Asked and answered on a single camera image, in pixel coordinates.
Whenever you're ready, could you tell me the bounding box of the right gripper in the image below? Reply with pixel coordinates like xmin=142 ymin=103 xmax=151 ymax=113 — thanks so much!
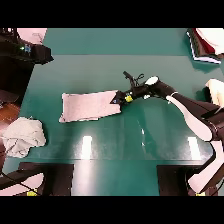
xmin=111 ymin=87 xmax=140 ymax=105

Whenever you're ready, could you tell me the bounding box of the pale pink shirt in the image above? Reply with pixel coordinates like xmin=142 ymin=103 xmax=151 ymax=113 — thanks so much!
xmin=58 ymin=89 xmax=123 ymax=124

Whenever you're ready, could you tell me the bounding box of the black garment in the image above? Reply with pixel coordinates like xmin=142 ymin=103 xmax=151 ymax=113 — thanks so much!
xmin=186 ymin=29 xmax=222 ymax=64

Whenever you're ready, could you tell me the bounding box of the cream garment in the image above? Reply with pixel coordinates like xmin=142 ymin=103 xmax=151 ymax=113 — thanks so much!
xmin=204 ymin=78 xmax=224 ymax=102

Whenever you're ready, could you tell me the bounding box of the red garment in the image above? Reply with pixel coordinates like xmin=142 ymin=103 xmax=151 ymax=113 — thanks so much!
xmin=198 ymin=34 xmax=217 ymax=56

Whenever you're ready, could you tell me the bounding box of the white garment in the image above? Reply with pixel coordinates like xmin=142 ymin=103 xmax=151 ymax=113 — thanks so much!
xmin=195 ymin=28 xmax=224 ymax=56

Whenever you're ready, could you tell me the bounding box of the light grey garment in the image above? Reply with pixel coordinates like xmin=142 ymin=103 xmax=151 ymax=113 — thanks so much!
xmin=1 ymin=116 xmax=47 ymax=159

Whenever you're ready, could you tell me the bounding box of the black cable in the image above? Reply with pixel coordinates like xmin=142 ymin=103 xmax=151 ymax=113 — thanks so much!
xmin=133 ymin=73 xmax=146 ymax=86

